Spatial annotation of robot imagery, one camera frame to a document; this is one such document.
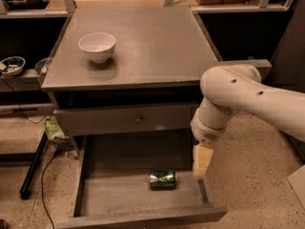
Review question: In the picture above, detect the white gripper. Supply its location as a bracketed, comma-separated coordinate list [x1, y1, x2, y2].
[191, 112, 226, 179]

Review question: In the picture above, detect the green soda can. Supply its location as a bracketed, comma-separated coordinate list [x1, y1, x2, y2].
[149, 170, 177, 190]

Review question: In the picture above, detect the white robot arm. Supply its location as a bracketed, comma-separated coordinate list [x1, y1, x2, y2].
[191, 65, 305, 179]

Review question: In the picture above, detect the round metal drawer knob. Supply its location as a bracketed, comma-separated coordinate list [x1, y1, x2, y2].
[135, 115, 144, 124]

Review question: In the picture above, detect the open grey middle drawer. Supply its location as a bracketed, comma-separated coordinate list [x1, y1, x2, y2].
[56, 130, 227, 229]

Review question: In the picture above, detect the grey wooden drawer cabinet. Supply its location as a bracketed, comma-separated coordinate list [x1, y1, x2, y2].
[38, 6, 229, 159]

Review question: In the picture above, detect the closed grey top drawer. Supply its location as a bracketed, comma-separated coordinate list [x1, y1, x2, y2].
[54, 103, 197, 136]

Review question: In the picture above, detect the grey side shelf beam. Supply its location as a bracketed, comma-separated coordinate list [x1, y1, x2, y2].
[219, 59, 273, 80]

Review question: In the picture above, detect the white ceramic bowl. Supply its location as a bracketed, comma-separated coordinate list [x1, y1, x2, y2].
[78, 32, 116, 63]

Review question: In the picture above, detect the green snack bag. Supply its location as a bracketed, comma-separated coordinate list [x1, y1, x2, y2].
[45, 118, 70, 144]

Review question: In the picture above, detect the black metal floor bar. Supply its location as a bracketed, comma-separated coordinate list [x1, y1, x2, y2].
[19, 134, 48, 199]

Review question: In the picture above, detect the small clear glass bowl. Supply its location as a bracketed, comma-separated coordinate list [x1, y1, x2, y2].
[34, 57, 52, 74]

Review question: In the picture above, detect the blue patterned bowl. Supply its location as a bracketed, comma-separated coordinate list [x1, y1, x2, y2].
[0, 56, 26, 76]

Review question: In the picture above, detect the black power cable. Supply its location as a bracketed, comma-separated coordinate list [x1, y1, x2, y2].
[0, 76, 61, 229]

